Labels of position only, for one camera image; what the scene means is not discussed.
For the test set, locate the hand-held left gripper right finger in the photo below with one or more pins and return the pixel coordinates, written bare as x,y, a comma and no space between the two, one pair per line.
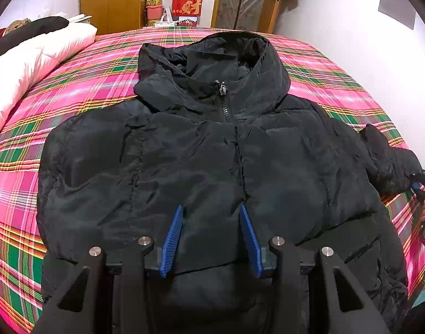
251,241

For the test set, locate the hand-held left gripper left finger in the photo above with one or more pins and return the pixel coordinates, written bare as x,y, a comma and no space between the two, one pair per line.
171,241

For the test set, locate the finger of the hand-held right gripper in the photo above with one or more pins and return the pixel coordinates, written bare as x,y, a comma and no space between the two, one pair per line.
416,178

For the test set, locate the black hooded puffer jacket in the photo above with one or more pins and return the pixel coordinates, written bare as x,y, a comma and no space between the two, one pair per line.
198,153

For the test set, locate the pink green plaid bed sheet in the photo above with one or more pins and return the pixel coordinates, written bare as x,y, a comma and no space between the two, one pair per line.
94,76

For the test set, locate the white tote bag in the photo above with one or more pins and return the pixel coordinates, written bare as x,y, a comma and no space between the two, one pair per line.
165,23

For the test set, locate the white duvet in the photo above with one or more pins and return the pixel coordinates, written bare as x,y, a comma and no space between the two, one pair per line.
31,62

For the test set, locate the red plastic bin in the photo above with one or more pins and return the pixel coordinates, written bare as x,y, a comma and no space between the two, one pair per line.
154,13

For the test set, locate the red gift box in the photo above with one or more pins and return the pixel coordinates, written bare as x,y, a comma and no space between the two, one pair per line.
187,7

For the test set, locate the grey plastic door cover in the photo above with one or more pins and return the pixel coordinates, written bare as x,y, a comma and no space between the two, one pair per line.
245,0

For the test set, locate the wooden wardrobe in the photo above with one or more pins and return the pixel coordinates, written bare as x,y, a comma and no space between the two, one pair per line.
111,0

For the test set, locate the black cloth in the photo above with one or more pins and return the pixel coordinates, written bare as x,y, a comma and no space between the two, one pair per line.
35,29

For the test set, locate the brown fuzzy plush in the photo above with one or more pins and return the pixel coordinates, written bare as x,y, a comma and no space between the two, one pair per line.
17,24

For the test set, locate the grey wall panel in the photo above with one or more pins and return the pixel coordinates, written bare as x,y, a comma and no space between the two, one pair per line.
396,5

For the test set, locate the wooden door frame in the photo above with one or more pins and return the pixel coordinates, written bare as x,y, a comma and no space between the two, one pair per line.
273,3

